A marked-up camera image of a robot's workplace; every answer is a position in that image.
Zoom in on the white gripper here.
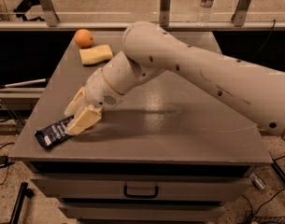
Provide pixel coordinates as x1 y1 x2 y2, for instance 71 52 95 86
64 68 122 135

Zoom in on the blue rxbar blueberry wrapper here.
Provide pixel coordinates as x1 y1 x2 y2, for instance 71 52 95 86
35 116 73 148

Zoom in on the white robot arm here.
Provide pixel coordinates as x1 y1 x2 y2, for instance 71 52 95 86
64 21 285 141

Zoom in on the metal rod on left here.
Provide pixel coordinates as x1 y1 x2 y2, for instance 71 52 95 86
0 78 50 90

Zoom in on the yellow sponge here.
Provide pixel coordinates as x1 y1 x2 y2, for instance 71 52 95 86
79 45 113 65

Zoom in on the orange fruit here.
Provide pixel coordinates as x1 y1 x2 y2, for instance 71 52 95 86
74 29 93 49

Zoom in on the black stand bar on floor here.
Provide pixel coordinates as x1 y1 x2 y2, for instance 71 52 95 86
9 182 34 224

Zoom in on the clear plastic water bottle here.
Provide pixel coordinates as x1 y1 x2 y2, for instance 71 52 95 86
197 0 214 26

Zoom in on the small metal can on floor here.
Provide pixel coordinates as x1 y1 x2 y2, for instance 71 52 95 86
250 173 266 190

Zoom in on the black drawer handle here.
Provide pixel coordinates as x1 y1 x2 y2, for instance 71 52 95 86
123 185 159 199

